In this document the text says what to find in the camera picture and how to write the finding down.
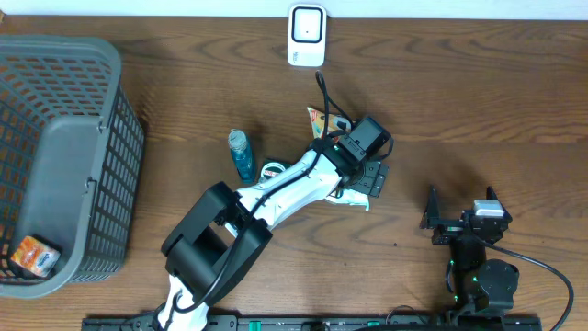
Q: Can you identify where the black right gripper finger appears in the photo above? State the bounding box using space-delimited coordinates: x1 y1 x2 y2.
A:
419 185 441 229
485 187 513 222

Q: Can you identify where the yellow snack bag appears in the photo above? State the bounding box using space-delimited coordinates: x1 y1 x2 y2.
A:
307 107 351 138

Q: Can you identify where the light teal wipes packet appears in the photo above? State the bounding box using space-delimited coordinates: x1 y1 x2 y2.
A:
325 188 370 211

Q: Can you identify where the small dark green box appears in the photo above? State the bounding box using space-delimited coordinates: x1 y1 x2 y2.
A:
258 158 291 183

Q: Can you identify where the teal liquid bottle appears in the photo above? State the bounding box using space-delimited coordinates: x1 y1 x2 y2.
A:
228 129 256 184

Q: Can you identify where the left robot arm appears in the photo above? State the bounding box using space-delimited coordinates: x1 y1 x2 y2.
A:
154 117 394 330

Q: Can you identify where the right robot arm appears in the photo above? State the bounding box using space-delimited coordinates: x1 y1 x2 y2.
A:
420 187 519 325

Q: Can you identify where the white barcode scanner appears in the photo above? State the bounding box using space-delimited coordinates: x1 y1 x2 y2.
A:
287 4 328 67

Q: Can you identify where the grey plastic shopping basket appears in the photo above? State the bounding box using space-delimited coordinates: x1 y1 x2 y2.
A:
1 35 145 299

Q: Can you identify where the black right camera cable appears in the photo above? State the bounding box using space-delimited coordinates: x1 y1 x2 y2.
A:
468 229 576 331

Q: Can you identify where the black camera cable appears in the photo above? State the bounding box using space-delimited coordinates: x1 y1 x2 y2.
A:
172 69 355 314
468 229 576 331

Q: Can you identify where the black left camera cable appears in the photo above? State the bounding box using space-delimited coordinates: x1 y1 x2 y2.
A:
172 69 355 314

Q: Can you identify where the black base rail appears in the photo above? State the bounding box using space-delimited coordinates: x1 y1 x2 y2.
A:
81 314 543 331

